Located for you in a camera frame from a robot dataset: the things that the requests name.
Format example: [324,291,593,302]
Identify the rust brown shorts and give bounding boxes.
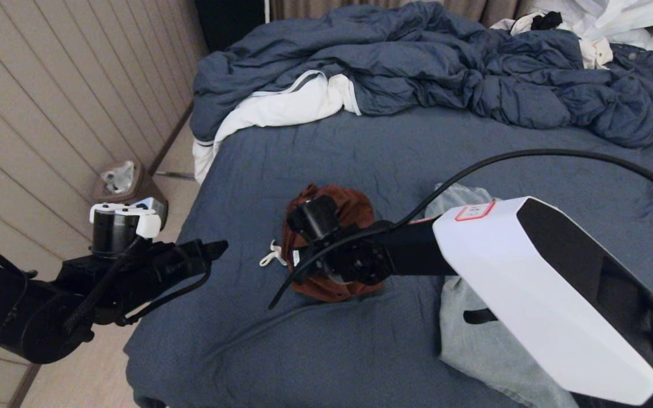
[258,182,384,303]

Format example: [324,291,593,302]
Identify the brown trash bin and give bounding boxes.
[93,160,169,227]

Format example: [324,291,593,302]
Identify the white plastic bin bag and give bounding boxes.
[101,160,135,195]

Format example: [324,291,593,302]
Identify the blue bed sheet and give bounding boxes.
[124,105,653,408]

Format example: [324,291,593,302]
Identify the light blue denim jeans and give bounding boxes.
[426,182,579,408]

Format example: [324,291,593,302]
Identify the dark blue crumpled duvet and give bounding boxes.
[190,0,653,148]

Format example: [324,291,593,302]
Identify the black cabinet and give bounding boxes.
[193,0,268,53]

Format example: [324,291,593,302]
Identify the beige curtain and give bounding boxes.
[270,0,537,29]

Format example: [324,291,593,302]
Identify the small black garment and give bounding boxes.
[531,11,563,31]

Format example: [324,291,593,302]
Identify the cream jacket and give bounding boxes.
[491,12,614,70]

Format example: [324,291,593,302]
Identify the white shirt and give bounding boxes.
[531,0,653,52]

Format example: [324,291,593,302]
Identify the dark denim garment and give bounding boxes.
[610,44,653,120]

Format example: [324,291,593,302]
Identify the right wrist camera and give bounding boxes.
[287,195,340,241]

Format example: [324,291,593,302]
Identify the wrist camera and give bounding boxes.
[89,197,163,258]
[287,195,340,241]

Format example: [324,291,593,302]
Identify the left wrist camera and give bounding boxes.
[89,197,163,258]

